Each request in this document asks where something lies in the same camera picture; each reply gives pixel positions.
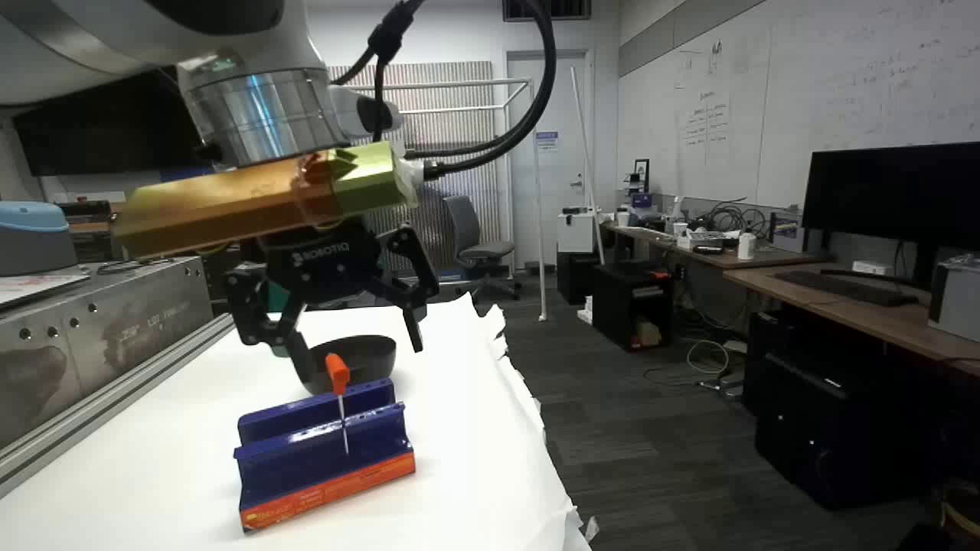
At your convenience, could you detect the grey metal machine block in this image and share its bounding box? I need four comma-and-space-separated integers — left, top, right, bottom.
0, 253, 245, 495

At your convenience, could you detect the white paper table cover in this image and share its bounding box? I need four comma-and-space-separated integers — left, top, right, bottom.
0, 292, 595, 551

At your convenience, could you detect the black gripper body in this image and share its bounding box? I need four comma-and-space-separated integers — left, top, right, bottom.
256, 218, 408, 305

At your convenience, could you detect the white box on desk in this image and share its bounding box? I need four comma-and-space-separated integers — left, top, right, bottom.
924, 253, 980, 347

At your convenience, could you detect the ceiling air vent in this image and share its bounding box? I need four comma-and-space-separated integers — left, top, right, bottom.
498, 0, 595, 22

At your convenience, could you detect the grey office chair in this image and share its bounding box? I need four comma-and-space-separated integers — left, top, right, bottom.
408, 186, 528, 305

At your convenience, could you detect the black keyboard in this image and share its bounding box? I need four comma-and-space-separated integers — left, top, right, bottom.
776, 267, 924, 308

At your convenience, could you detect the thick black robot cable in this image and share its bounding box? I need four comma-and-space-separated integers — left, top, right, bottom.
331, 0, 559, 182

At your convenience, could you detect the black storage cube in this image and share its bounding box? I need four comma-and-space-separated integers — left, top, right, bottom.
591, 259, 679, 356

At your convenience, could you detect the white door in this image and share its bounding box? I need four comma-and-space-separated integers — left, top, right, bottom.
506, 48, 597, 274

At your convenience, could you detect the black wall television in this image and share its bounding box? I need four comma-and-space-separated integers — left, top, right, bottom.
8, 66, 207, 178

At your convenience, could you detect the floor cable bundle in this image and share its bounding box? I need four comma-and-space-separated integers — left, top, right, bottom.
679, 334, 750, 399

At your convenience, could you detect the black under-desk cabinet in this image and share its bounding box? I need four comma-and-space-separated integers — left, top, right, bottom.
750, 308, 945, 513

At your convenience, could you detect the wooden desk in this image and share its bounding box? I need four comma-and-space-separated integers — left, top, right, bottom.
718, 257, 980, 383

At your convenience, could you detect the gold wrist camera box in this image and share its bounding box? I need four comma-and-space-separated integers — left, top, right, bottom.
111, 137, 421, 259

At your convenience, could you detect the orange marker object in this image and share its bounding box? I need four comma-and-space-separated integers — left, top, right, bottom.
320, 349, 355, 459

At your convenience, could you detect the cluttered lab bench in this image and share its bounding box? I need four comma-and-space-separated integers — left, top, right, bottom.
599, 194, 821, 274

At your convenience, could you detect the blue grey device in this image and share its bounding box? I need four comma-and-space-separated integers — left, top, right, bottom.
0, 200, 80, 279

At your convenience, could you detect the blue rack with orange base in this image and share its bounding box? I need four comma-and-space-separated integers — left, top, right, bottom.
233, 377, 418, 534

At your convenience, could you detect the black bowl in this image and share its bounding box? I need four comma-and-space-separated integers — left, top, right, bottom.
294, 331, 402, 399

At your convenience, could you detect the white tube frame stand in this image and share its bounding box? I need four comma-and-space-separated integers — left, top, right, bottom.
333, 75, 552, 324

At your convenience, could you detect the black computer monitor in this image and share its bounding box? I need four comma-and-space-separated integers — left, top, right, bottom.
798, 137, 980, 281

